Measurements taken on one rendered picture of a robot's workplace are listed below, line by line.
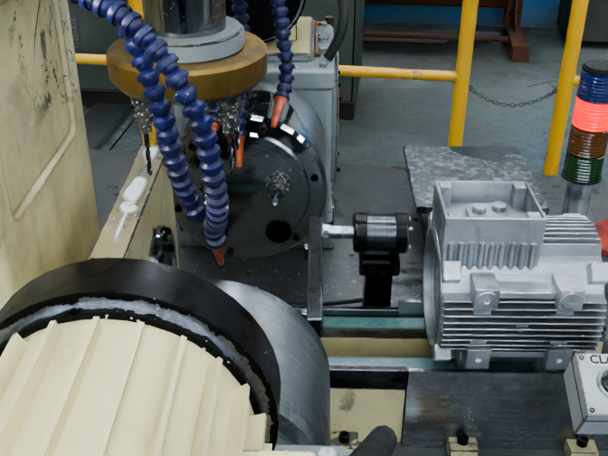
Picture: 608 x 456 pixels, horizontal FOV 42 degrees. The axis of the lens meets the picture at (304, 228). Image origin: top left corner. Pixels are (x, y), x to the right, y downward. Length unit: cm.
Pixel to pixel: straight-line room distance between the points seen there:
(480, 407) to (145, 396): 76
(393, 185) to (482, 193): 75
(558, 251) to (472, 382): 20
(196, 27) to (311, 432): 44
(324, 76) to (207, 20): 53
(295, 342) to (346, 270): 72
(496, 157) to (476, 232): 71
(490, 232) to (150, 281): 60
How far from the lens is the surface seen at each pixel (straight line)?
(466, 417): 112
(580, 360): 89
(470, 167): 163
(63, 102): 112
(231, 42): 89
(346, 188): 177
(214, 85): 86
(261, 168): 121
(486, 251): 100
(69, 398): 39
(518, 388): 110
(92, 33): 434
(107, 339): 43
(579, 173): 135
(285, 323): 79
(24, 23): 100
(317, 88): 140
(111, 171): 189
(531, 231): 99
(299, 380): 75
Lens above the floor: 161
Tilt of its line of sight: 30 degrees down
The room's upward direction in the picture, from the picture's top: straight up
